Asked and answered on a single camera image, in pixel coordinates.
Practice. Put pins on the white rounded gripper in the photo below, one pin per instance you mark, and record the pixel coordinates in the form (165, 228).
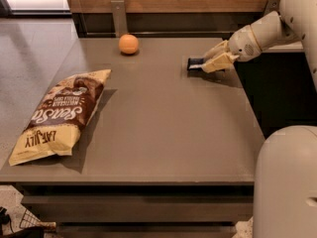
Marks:
(242, 45)

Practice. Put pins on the dark blue rxbar wrapper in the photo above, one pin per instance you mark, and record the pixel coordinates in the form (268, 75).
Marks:
(195, 63)

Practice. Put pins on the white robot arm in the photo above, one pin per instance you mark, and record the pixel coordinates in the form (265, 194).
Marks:
(286, 173)

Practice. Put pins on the brown and yellow chip bag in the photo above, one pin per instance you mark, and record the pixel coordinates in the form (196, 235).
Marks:
(56, 125)

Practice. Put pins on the orange fruit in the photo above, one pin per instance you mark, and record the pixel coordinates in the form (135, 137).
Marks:
(128, 44)

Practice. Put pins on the grey drawer cabinet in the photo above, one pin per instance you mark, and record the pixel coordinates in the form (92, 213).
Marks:
(139, 210)

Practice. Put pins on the right metal bracket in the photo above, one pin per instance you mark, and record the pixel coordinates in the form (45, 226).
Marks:
(271, 5)

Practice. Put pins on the metal bracket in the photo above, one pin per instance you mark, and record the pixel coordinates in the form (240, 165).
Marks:
(271, 5)
(119, 17)

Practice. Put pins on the left metal bracket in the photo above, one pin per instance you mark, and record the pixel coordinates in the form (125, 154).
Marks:
(119, 17)

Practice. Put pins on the black wire basket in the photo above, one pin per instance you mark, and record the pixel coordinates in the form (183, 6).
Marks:
(27, 229)

